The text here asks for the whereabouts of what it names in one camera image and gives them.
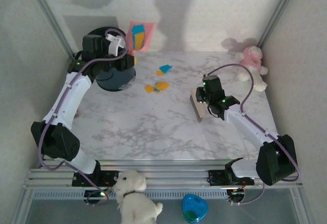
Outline wooden hand brush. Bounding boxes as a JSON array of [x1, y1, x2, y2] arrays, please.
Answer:
[[189, 88, 206, 122]]

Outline pink dustpan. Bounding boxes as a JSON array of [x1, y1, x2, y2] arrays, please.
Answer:
[[127, 21, 156, 56]]

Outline dark grey round trash bin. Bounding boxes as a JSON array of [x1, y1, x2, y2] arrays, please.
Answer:
[[83, 27, 136, 92]]

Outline white plush in pink outfit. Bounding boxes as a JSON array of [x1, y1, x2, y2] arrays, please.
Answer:
[[235, 45, 269, 92]]

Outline blue heart-shaped container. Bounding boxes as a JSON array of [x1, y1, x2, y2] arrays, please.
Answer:
[[181, 193, 209, 223]]

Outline white plush dog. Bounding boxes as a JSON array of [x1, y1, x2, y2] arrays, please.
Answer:
[[113, 169, 164, 224]]

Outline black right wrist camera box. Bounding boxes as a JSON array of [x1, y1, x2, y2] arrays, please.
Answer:
[[202, 75, 221, 93]]

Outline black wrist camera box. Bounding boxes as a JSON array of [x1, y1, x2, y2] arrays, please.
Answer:
[[82, 34, 105, 54], [202, 75, 221, 93]]

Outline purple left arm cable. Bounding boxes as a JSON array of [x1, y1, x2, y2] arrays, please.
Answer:
[[38, 29, 130, 206]]

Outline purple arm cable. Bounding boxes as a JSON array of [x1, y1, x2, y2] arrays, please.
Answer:
[[203, 63, 301, 206], [38, 29, 130, 206]]

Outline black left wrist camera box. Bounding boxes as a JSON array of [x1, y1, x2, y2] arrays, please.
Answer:
[[82, 34, 105, 54]]

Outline white left camera bracket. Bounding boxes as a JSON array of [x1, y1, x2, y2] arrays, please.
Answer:
[[105, 31, 123, 56]]

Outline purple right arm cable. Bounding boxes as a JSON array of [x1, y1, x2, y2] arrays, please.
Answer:
[[203, 63, 301, 206]]

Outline aluminium frame post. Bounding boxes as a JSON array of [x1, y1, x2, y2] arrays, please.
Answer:
[[24, 0, 76, 60], [256, 0, 302, 48], [10, 189, 35, 224], [291, 190, 315, 224]]

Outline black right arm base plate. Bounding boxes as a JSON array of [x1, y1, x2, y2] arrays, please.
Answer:
[[208, 169, 256, 187]]

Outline aluminium front frame rails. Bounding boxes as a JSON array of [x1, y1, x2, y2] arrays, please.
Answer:
[[22, 159, 305, 191]]

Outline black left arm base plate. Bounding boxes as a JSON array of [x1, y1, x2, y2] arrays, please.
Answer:
[[72, 169, 120, 187]]

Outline grey slotted cable duct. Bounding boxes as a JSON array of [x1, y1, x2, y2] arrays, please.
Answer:
[[30, 190, 228, 201]]

